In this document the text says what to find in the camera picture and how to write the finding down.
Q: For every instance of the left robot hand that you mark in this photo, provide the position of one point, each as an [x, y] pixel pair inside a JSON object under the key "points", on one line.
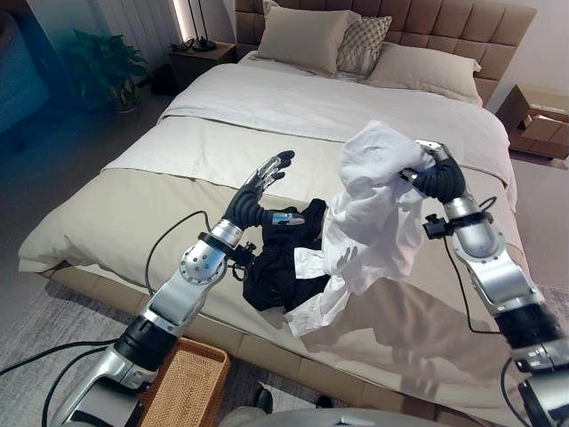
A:
{"points": [[247, 202]]}

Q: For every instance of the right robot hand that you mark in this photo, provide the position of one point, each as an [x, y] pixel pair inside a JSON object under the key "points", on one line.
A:
{"points": [[441, 178]]}

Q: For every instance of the white shirt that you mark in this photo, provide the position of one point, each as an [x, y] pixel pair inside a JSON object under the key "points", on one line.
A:
{"points": [[375, 222]]}

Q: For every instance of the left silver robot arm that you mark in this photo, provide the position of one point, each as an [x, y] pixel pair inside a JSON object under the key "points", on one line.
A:
{"points": [[146, 320]]}

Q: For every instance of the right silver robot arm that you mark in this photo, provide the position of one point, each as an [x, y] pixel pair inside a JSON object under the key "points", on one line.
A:
{"points": [[502, 284]]}

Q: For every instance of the beige upholstered bed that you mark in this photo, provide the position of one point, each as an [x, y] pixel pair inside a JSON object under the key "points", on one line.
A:
{"points": [[284, 178]]}

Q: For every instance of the black garment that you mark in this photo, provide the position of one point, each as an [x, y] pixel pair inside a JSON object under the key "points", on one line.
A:
{"points": [[284, 271]]}

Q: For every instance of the white duvet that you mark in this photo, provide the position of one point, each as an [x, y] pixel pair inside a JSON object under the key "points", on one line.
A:
{"points": [[306, 120]]}

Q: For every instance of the low wooden side table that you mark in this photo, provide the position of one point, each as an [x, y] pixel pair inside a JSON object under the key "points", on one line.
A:
{"points": [[540, 144]]}

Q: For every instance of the flat beige pillow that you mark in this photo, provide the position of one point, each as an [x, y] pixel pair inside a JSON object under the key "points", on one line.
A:
{"points": [[427, 73]]}

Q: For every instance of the brown cardboard box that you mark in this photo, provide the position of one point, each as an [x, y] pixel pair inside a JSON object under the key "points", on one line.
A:
{"points": [[533, 113]]}

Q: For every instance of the dark wooden nightstand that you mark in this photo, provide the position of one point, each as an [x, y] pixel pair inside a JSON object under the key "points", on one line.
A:
{"points": [[203, 62]]}

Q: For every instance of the patterned cushion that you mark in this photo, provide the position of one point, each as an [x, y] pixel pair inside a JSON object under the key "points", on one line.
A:
{"points": [[362, 44]]}

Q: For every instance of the large beige pillow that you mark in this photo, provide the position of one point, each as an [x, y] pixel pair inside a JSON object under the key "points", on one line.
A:
{"points": [[302, 37]]}

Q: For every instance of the black floor lamp stand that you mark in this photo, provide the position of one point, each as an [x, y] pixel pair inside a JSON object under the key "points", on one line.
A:
{"points": [[197, 26]]}

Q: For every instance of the woven rattan basket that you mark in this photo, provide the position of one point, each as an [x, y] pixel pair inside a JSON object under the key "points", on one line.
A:
{"points": [[186, 384]]}

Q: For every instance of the robot dark foot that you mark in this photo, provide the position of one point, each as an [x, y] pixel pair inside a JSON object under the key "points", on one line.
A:
{"points": [[263, 398], [323, 401]]}

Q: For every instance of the green potted plant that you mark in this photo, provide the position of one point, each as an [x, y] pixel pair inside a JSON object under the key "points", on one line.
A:
{"points": [[104, 66]]}

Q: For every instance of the grey floor rug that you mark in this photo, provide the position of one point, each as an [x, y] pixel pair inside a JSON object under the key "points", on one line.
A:
{"points": [[66, 329]]}

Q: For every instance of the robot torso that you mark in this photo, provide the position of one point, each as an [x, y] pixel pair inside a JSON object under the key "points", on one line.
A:
{"points": [[311, 418]]}

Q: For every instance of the blue armchair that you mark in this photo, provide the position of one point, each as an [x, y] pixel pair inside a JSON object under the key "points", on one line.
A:
{"points": [[20, 75]]}

